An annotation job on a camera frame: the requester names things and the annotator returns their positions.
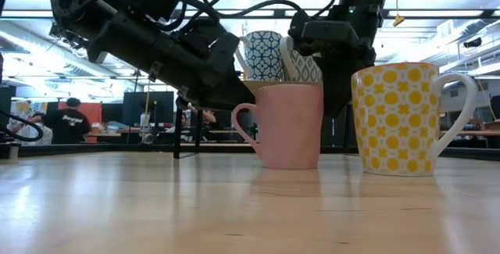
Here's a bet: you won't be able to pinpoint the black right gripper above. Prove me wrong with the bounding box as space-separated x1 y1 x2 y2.
298 11 377 119

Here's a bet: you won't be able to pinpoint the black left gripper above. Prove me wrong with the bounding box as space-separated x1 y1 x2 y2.
91 11 255 110

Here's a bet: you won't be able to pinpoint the white mug grey diamond pattern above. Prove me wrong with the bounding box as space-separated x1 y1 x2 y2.
279 35 323 83

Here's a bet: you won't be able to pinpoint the white mug blue tile pattern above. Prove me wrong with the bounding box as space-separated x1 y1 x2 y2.
234 30 284 82

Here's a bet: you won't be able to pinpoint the plain pink mug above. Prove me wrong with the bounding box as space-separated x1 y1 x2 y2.
230 83 325 170

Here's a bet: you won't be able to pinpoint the white mug yellow dot pattern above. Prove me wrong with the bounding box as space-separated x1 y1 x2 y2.
350 62 478 177

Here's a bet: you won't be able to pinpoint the person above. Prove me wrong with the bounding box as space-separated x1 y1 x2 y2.
191 105 218 130
41 97 93 145

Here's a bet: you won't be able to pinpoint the wooden shelf black metal legs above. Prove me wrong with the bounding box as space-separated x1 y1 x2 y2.
173 80 352 160

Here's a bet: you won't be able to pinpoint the black monitor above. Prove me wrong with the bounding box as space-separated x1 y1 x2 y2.
123 91 175 128

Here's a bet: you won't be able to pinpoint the black overhead light bar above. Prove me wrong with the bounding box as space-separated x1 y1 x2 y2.
0 8 500 21

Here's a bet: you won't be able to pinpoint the yellow hanging cord plug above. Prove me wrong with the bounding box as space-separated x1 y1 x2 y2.
394 0 406 27

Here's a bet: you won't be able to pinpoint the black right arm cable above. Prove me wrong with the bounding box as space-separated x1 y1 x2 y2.
216 0 313 23

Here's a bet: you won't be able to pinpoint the black aluminium table frame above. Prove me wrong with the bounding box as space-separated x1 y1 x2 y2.
0 140 500 162

